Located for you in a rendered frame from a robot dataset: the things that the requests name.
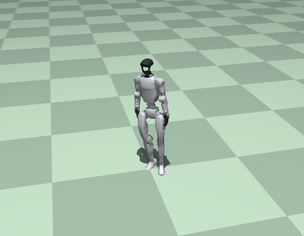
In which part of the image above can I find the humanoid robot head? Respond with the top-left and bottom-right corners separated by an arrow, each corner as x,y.
140,59 -> 153,78

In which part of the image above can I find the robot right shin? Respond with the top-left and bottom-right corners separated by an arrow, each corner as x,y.
143,140 -> 154,163

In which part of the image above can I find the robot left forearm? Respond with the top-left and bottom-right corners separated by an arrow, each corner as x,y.
161,97 -> 169,117

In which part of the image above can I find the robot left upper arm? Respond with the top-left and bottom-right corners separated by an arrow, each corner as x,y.
155,77 -> 166,102

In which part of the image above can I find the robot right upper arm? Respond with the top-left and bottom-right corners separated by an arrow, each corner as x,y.
134,75 -> 141,98

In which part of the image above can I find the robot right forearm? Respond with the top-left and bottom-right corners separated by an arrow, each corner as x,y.
134,97 -> 140,111

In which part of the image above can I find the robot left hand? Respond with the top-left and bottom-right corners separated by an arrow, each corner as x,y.
164,115 -> 169,127

